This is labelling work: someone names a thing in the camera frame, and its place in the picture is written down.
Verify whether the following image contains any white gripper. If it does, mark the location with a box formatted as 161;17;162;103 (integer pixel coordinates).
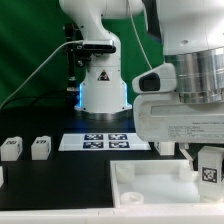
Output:
132;92;224;168

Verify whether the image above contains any white square tabletop part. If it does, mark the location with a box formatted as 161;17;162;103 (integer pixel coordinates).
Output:
110;160;224;208

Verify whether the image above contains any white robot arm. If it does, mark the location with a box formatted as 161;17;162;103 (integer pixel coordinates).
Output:
59;0;224;168

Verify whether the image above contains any white sheet with tags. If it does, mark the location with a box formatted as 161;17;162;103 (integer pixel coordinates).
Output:
59;133;151;151

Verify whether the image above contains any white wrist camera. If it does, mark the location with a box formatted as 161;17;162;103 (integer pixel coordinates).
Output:
132;63;177;94

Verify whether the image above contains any white front rail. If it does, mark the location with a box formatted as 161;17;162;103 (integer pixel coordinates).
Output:
0;204;224;224

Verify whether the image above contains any camera on black stand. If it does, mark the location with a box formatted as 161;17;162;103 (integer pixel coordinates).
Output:
63;23;116;93

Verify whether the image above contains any black cable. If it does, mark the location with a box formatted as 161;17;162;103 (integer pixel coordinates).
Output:
0;89;73;111

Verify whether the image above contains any white cable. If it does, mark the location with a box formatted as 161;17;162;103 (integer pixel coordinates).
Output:
0;0;154;109

